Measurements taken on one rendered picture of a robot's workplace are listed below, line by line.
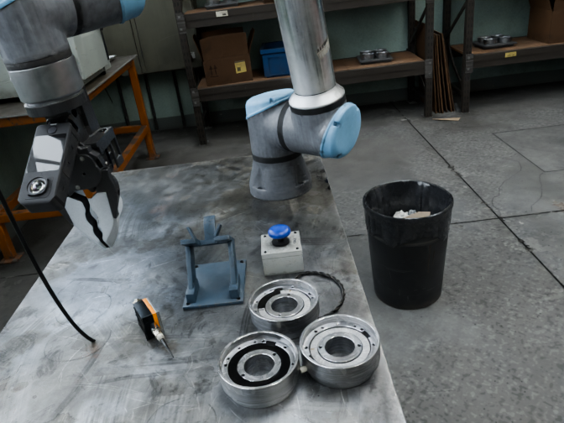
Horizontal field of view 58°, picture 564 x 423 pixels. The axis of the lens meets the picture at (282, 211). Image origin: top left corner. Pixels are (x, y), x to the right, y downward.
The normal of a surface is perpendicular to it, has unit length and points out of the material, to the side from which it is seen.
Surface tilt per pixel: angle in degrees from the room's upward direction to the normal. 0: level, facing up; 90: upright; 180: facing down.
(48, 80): 91
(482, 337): 0
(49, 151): 34
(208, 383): 0
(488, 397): 0
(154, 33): 90
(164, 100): 90
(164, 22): 90
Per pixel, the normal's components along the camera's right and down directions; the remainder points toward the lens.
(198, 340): -0.11, -0.89
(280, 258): 0.04, 0.44
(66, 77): 0.85, 0.12
